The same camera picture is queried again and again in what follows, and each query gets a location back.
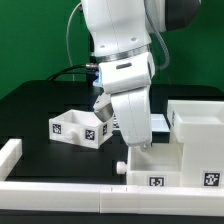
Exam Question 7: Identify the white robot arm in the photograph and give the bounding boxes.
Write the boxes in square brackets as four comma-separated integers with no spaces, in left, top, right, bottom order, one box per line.
[81,0,201,147]

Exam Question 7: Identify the white drawer cabinet shell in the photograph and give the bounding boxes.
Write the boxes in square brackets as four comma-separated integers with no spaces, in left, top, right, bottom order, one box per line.
[167,100,224,189]

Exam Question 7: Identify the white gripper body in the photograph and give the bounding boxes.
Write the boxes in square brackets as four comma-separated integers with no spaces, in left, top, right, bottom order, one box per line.
[111,86,152,147]

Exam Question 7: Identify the white front fence rail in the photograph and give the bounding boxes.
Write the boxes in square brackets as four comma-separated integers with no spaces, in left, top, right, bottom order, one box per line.
[0,181,224,217]

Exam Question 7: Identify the white front drawer box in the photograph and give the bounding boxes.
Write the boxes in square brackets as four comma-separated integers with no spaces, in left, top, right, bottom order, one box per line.
[116,143,182,187]

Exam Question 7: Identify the white left fence block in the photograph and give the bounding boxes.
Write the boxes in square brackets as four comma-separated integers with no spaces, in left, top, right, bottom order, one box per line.
[0,139,22,182]

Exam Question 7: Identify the grey and black cables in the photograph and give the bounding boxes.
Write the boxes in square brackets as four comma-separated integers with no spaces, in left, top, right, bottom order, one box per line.
[46,3,101,82]

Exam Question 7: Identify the white fiducial marker sheet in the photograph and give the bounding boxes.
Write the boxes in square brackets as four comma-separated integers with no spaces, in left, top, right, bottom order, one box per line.
[113,114,170,133]

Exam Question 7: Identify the white drawer box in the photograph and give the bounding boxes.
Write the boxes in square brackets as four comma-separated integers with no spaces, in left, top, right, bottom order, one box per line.
[116,143,182,187]
[49,110,113,149]

